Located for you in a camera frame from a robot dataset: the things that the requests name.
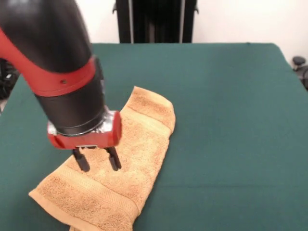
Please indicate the tan terry towel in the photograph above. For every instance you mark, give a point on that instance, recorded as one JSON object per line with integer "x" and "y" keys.
{"x": 120, "y": 180}

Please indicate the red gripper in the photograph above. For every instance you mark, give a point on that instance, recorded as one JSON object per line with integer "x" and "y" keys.
{"x": 91, "y": 139}

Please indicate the dark green tablecloth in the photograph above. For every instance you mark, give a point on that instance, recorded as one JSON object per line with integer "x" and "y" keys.
{"x": 228, "y": 120}

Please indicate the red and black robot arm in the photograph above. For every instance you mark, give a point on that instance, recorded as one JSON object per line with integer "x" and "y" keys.
{"x": 60, "y": 60}

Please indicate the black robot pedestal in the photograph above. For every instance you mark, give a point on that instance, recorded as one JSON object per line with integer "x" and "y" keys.
{"x": 156, "y": 21}

